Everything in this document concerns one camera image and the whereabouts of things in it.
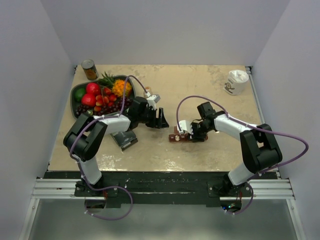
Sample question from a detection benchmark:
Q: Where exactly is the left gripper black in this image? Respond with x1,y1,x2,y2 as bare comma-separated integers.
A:
138,106,169,129

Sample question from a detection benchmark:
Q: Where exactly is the red weekly pill organizer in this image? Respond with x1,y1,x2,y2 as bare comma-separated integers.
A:
168,126,196,143

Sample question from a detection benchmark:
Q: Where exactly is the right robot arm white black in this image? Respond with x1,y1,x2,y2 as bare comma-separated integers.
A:
190,101,283,197

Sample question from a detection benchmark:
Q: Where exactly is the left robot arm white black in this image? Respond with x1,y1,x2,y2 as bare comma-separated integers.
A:
63,96,169,196

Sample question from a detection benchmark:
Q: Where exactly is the small amber pill bottle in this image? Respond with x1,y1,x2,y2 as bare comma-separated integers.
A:
143,86,153,99

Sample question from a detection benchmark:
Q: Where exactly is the black product box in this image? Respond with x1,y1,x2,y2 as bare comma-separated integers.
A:
111,130,138,151

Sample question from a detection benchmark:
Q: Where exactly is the dark grape bunch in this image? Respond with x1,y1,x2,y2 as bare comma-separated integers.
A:
71,99,122,119

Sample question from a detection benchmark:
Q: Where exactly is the orange spiky fruit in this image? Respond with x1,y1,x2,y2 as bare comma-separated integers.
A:
112,79,133,97

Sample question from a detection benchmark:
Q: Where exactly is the white paper cup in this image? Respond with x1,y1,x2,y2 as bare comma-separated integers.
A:
223,70,249,96

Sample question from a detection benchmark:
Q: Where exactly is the strawberries pile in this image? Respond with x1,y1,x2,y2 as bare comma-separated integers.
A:
94,87,117,112

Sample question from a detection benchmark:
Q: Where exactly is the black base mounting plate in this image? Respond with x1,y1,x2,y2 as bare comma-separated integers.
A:
74,171,252,208

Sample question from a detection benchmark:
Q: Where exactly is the lower red apple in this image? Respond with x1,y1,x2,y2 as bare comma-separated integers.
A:
81,93,97,108

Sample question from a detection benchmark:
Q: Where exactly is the red apple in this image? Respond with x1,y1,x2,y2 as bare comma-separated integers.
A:
85,82,102,96
81,93,97,108

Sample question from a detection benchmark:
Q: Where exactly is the upper red apple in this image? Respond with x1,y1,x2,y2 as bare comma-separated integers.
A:
85,82,102,96

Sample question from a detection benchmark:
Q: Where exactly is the green lime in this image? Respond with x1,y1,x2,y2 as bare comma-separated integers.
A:
73,87,86,103

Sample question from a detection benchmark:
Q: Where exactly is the grey fruit tray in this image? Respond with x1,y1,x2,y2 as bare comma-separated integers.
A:
70,73,136,118

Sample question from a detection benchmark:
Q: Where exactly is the tin can with label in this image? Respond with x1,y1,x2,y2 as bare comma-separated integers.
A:
81,59,99,81

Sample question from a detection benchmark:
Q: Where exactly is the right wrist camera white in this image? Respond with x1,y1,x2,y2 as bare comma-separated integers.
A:
176,120,193,135

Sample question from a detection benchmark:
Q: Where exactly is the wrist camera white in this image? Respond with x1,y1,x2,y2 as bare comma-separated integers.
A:
144,92,161,110
176,120,193,135

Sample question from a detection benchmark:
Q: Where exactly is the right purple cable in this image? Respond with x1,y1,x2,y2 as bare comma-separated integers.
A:
176,95,310,215

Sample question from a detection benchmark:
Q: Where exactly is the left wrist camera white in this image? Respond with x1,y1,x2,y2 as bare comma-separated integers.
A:
144,92,161,110

